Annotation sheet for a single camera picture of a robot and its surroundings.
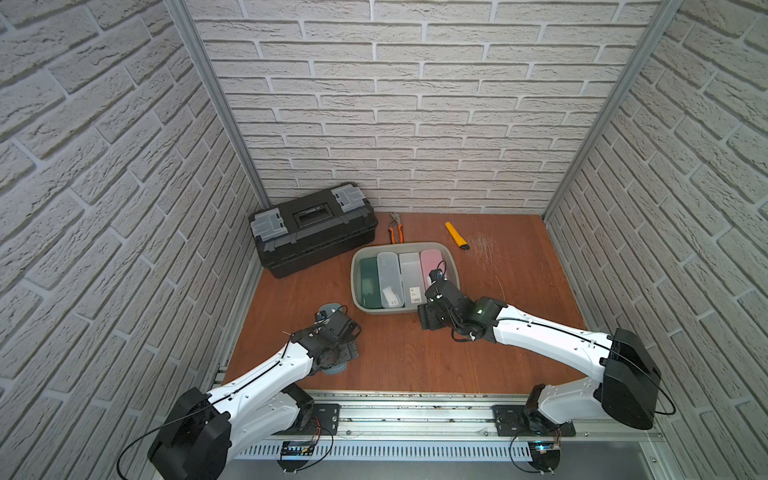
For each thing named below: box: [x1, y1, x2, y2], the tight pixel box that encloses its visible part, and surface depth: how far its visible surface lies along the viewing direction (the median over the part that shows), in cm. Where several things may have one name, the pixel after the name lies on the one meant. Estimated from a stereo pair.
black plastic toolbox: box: [248, 182, 378, 279], surface depth 97 cm
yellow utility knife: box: [445, 221, 470, 250], surface depth 114 cm
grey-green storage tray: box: [350, 242, 460, 315], surface depth 99 cm
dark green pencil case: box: [359, 257, 382, 309], surface depth 99 cm
